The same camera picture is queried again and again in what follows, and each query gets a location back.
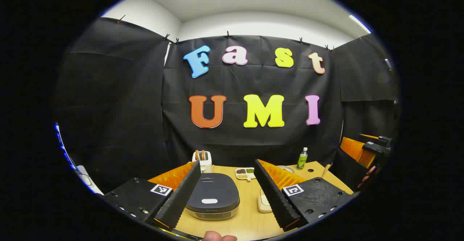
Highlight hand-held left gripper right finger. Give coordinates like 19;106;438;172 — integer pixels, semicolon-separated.
254;159;354;232

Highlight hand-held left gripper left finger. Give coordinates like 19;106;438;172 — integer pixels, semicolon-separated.
103;161;202;230

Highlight dark grey rice cooker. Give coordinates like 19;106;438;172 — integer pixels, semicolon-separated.
185;173;240;220

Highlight white divided bean dish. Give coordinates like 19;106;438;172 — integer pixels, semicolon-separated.
235;167;256;181

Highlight white toaster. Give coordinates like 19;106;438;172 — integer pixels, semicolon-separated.
192;150;213;173

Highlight green drink bottle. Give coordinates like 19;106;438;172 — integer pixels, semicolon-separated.
297;147;308;170

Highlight white side table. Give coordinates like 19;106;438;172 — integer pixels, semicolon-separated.
74;165;104;195

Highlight black backdrop cloth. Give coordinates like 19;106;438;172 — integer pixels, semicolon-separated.
54;16;399;194

